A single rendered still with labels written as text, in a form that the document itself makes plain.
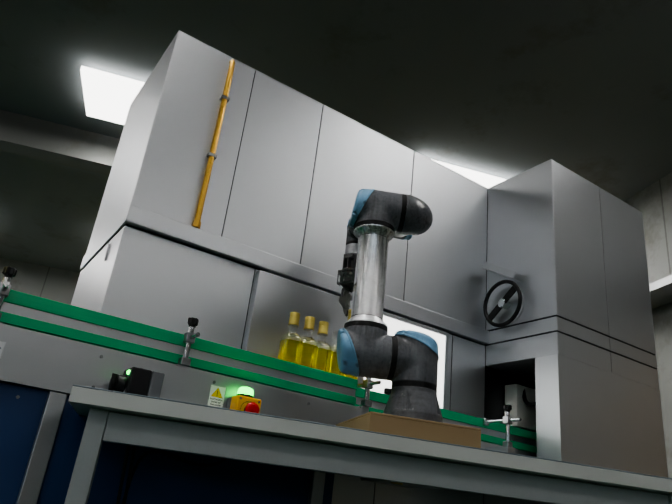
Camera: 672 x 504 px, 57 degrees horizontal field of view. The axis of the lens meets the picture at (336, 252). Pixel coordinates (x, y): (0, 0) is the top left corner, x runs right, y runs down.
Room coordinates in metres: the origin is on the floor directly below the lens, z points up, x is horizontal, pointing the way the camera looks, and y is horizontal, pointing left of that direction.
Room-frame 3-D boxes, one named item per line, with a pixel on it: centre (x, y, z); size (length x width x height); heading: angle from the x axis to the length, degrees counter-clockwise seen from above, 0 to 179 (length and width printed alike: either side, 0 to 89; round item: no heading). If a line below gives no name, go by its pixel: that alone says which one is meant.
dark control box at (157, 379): (1.52, 0.43, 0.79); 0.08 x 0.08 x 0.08; 32
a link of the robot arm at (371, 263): (1.57, -0.10, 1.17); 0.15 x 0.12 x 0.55; 94
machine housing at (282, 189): (2.69, -0.11, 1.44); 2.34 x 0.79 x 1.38; 122
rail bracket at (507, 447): (2.28, -0.68, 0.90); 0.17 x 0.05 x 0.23; 32
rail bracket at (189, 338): (1.59, 0.35, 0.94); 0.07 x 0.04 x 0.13; 32
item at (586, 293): (2.65, -1.10, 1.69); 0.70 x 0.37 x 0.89; 122
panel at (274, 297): (2.24, -0.12, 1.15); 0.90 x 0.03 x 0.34; 122
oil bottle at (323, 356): (2.01, 0.01, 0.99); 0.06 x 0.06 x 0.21; 32
